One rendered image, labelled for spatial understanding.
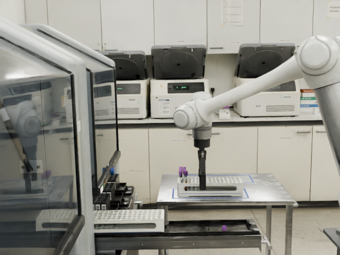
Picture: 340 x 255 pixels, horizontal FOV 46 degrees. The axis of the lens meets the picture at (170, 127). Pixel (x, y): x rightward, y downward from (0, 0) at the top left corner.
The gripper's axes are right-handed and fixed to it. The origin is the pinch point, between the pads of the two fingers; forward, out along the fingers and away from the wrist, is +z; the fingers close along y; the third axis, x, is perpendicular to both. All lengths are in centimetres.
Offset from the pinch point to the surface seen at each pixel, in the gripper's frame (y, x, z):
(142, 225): -35.1, 24.3, 7.0
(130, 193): 1.8, 34.0, 6.3
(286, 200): -9.9, -36.5, 5.7
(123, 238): -45, 30, 8
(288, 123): 200, -89, 3
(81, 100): -57, 40, -43
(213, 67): 256, -22, -50
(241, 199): -8.3, -17.1, 5.7
